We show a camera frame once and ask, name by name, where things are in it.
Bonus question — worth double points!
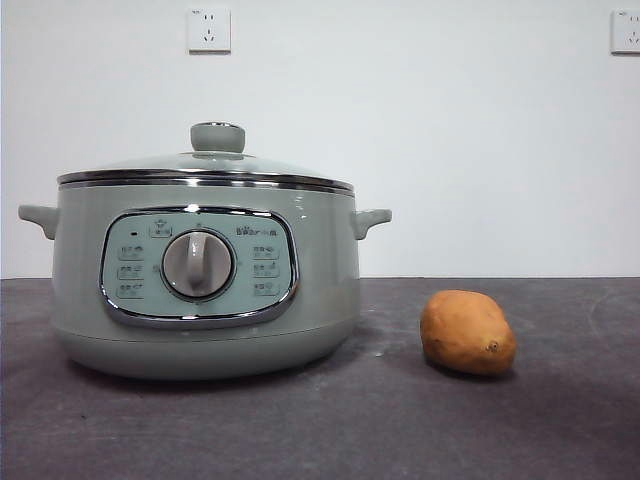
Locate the glass lid with green knob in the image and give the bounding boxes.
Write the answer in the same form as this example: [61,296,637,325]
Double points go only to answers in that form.
[56,121,355,194]

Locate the brown potato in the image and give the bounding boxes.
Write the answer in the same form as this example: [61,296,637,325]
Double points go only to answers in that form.
[419,291,517,377]

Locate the sage green electric cooking pot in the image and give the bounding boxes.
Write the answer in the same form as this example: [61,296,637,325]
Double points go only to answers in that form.
[17,183,393,382]

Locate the white wall socket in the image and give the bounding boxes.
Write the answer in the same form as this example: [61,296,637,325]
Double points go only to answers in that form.
[609,9,640,56]
[188,7,233,55]

